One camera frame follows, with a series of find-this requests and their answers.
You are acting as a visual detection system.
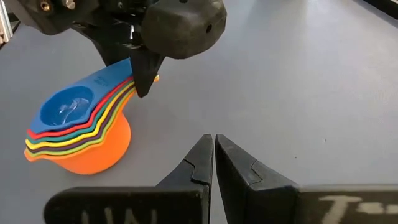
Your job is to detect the black table frame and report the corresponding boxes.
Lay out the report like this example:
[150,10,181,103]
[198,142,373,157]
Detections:
[362,0,398,20]

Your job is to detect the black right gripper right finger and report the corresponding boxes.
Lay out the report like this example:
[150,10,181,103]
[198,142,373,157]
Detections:
[215,134,398,224]

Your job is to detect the blue measuring cup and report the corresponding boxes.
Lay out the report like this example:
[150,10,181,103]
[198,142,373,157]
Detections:
[29,58,135,135]

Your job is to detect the purple measuring cup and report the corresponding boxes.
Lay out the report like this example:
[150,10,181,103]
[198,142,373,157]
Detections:
[25,83,137,154]

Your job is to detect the blue-grey table mat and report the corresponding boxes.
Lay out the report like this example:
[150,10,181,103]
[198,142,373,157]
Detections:
[0,0,398,224]

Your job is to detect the teal measuring cup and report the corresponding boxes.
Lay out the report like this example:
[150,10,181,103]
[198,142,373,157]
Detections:
[25,77,136,144]

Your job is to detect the yellow measuring cup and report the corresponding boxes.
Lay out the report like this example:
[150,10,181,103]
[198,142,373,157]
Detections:
[24,80,136,150]

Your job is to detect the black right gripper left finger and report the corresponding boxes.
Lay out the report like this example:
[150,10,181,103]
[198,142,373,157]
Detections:
[43,134,215,224]

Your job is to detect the red measuring cup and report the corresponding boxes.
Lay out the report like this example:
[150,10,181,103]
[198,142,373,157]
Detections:
[27,75,135,141]

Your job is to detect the orange measuring cup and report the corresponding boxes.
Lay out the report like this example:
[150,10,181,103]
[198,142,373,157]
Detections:
[24,74,160,176]

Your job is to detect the green measuring cup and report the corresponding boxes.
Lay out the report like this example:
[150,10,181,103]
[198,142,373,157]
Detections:
[26,86,137,157]

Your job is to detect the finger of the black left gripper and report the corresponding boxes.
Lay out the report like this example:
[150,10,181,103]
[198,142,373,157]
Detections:
[90,40,132,67]
[129,49,166,99]

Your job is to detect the aluminium frame post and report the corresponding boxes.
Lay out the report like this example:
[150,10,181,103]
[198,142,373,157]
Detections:
[0,0,14,43]

